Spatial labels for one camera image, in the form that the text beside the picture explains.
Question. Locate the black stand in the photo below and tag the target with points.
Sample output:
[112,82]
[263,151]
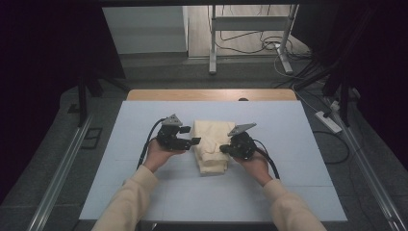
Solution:
[344,102]
[82,102]

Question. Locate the black floor plate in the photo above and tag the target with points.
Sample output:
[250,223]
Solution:
[92,138]

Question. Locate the cream baby pants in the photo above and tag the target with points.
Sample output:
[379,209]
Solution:
[211,144]

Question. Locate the dark curtain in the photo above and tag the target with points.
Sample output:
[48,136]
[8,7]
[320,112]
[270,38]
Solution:
[41,80]
[381,70]

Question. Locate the person's right hand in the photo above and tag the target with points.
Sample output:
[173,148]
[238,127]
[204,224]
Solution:
[258,168]

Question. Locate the white power strip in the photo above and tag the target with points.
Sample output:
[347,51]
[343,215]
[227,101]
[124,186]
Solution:
[328,122]

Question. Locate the person's left hand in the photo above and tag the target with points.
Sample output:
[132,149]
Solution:
[157,157]

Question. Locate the wooden table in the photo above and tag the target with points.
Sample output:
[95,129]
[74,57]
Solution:
[192,95]

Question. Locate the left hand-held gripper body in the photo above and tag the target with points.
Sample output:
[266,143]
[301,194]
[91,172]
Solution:
[170,138]

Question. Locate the white foam table mat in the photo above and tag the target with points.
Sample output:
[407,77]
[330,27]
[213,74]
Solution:
[288,134]

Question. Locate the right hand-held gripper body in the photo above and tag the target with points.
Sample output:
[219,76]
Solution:
[243,146]

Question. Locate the white metal desk frame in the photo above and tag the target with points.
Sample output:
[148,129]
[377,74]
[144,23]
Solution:
[250,23]

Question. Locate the aluminium floor rail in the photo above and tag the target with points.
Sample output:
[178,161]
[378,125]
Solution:
[369,179]
[61,179]

